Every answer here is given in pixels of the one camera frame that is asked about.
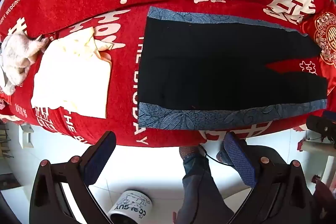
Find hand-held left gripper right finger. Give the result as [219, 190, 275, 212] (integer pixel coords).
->
[223, 132, 315, 224]

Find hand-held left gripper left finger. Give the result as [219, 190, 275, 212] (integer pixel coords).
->
[29, 131, 117, 224]

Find black pants with blue trim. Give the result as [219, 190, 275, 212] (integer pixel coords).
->
[137, 6, 328, 131]

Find person's leg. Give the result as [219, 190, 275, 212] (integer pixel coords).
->
[175, 145, 237, 224]

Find white printed bucket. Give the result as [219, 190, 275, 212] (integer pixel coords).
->
[108, 190, 153, 224]

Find white plastic box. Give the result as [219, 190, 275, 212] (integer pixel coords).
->
[19, 125, 35, 149]

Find cream folded cloth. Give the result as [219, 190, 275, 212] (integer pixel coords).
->
[31, 27, 114, 119]

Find red embroidered cushion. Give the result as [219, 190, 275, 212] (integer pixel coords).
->
[299, 0, 336, 68]

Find white fluffy cloth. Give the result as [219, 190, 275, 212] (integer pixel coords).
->
[0, 34, 50, 96]

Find black cable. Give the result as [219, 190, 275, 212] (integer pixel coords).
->
[198, 144, 235, 167]

